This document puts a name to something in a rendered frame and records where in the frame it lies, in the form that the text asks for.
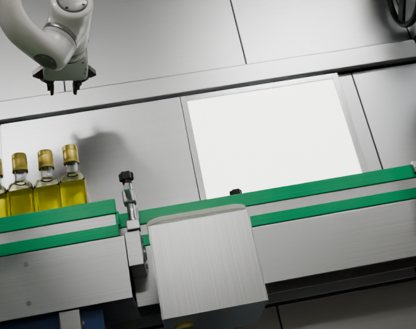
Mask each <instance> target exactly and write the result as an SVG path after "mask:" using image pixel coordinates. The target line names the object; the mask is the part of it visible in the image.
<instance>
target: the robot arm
mask: <svg viewBox="0 0 416 329"><path fill-rule="evenodd" d="M92 12H93V0H50V10H49V15H48V19H47V21H46V23H45V25H44V27H43V29H42V30H41V29H40V28H39V27H37V26H36V25H35V24H34V23H33V22H32V21H31V19H30V18H29V16H28V15H27V12H26V11H25V9H24V5H23V3H22V0H0V26H1V29H2V30H3V32H4V34H5V35H6V36H7V38H8V39H9V41H11V43H13V45H15V46H16V47H17V48H18V49H19V50H21V51H22V52H23V53H24V54H25V55H27V56H28V57H30V58H31V59H32V60H33V61H35V62H37V63H38V64H39V65H40V66H39V67H37V68H36V69H35V70H33V71H32V75H33V77H34V78H37V79H40V81H42V82H44V83H46V84H47V91H50V96H52V95H54V81H72V88H73V94H74V95H76V94H77V90H80V86H81V85H82V82H85V81H86V80H88V79H89V78H92V77H94V76H96V70H95V69H94V68H92V67H91V66H90V65H88V47H87V45H88V43H89V30H90V25H91V16H92Z"/></svg>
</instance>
